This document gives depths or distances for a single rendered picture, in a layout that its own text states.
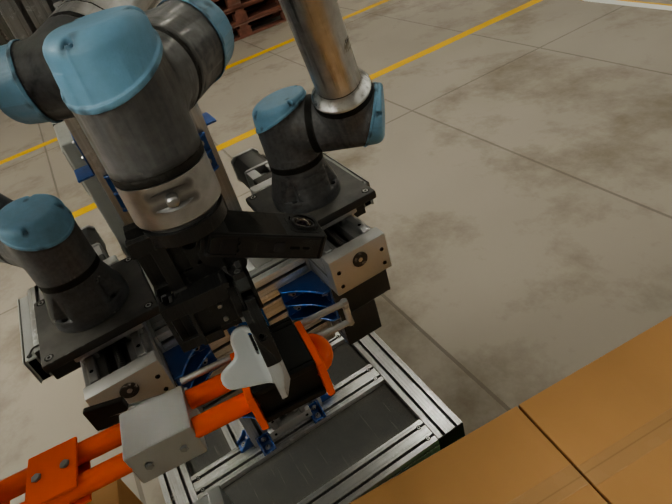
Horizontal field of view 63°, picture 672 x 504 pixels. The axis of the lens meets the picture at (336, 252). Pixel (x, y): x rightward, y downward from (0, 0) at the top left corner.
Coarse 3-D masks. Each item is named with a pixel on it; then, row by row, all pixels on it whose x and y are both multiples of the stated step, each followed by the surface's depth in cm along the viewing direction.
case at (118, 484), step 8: (120, 480) 86; (104, 488) 84; (112, 488) 84; (120, 488) 84; (128, 488) 88; (96, 496) 83; (104, 496) 83; (112, 496) 83; (120, 496) 83; (128, 496) 86; (136, 496) 90
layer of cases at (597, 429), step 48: (576, 384) 124; (624, 384) 121; (480, 432) 121; (528, 432) 118; (576, 432) 116; (624, 432) 113; (432, 480) 115; (480, 480) 112; (528, 480) 110; (576, 480) 108; (624, 480) 106
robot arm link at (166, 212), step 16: (208, 160) 43; (192, 176) 41; (208, 176) 43; (128, 192) 40; (144, 192) 40; (160, 192) 40; (176, 192) 41; (192, 192) 41; (208, 192) 43; (128, 208) 42; (144, 208) 41; (160, 208) 41; (176, 208) 41; (192, 208) 42; (208, 208) 43; (144, 224) 42; (160, 224) 42; (176, 224) 42; (192, 224) 43
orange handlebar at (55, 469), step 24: (312, 336) 59; (216, 384) 58; (192, 408) 57; (216, 408) 55; (240, 408) 55; (120, 432) 56; (48, 456) 55; (72, 456) 54; (96, 456) 56; (120, 456) 53; (24, 480) 54; (48, 480) 52; (72, 480) 52; (96, 480) 52
